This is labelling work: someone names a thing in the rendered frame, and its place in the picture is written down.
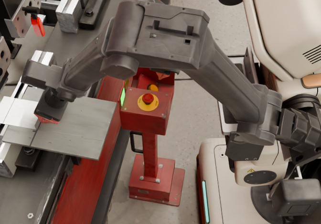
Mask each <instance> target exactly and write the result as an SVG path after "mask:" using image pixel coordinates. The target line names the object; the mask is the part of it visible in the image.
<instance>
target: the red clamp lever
mask: <svg viewBox="0 0 321 224"><path fill-rule="evenodd" d="M22 11H26V13H30V14H31V16H32V17H31V23H32V26H33V29H34V31H35V34H36V35H37V36H40V37H43V36H45V31H44V28H43V24H42V21H41V19H40V17H38V16H37V15H38V14H39V12H40V9H39V8H38V7H33V6H27V7H22Z"/></svg>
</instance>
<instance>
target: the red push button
mask: <svg viewBox="0 0 321 224"><path fill-rule="evenodd" d="M153 100H154V97H153V95H152V94H149V93H147V94H144V95H143V97H142V101H143V102H144V103H145V104H147V105H149V104H151V102H153Z"/></svg>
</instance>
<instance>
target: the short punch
mask: <svg viewBox="0 0 321 224"><path fill-rule="evenodd" d="M8 75H9V73H8V71H6V73H5V75H4V77H3V78H2V80H1V82H0V94H1V92H2V90H3V88H4V86H5V85H6V83H7V81H8Z"/></svg>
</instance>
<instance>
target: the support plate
mask: <svg viewBox="0 0 321 224"><path fill-rule="evenodd" d="M43 91H44V90H43V89H38V88H33V87H27V89H26V91H25V93H24V95H23V97H22V99H24V100H29V101H35V102H39V100H40V97H41V95H42V93H43ZM116 106H117V102H112V101H106V100H101V99H95V98H89V97H84V96H83V97H81V98H76V99H75V100H74V102H69V103H68V105H67V108H66V110H65V112H64V114H63V117H62V119H61V120H60V122H59V124H54V123H41V124H40V126H39V128H38V131H37V133H36V135H35V137H34V140H33V142H32V144H31V146H30V143H31V141H32V138H33V136H34V134H35V132H33V130H35V129H30V128H22V127H17V126H12V125H9V126H8V128H7V130H6V132H5V134H4V136H3V138H2V140H1V141H2V142H4V143H10V144H14V145H19V146H24V147H29V148H34V149H41V150H45V151H51V152H56V153H61V154H65V155H70V156H76V157H81V158H85V159H90V160H97V161H99V158H100V155H101V152H102V148H103V145H104V143H105V140H106V137H107V133H108V130H109V127H110V124H111V121H112V118H113V115H114V112H115V109H116ZM35 131H36V130H35Z"/></svg>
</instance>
